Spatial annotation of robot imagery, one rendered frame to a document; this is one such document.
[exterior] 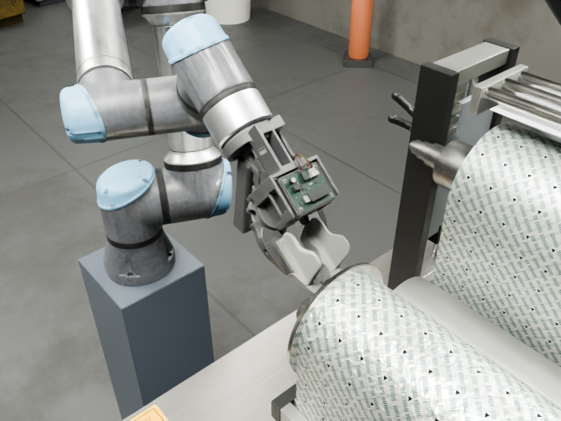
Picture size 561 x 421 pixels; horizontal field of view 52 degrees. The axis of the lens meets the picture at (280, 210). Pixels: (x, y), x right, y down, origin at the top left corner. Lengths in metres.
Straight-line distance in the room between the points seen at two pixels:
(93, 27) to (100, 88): 0.15
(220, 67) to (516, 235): 0.38
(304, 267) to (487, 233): 0.21
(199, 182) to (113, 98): 0.41
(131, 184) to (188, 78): 0.47
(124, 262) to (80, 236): 1.71
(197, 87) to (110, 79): 0.15
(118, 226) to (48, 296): 1.50
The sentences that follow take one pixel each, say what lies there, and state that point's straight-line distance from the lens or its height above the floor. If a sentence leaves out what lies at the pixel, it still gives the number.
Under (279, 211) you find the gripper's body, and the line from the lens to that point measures 0.63.
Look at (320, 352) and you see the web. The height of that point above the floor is 1.27.
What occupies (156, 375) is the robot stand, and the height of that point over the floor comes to 0.66.
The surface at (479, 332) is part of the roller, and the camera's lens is 0.70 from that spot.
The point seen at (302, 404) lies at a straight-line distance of 0.69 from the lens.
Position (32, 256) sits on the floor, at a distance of 2.88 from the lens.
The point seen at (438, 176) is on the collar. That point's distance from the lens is 0.77.
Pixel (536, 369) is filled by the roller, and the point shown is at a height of 1.23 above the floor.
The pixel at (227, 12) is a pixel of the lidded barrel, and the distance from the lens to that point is 5.49.
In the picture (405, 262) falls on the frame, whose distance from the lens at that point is 0.96.
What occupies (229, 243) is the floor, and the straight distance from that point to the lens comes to 2.73.
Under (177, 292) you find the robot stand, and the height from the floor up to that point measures 0.86.
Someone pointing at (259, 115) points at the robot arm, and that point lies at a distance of 0.66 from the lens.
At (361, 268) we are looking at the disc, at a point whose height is 1.31.
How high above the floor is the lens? 1.73
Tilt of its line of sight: 36 degrees down
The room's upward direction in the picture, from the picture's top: straight up
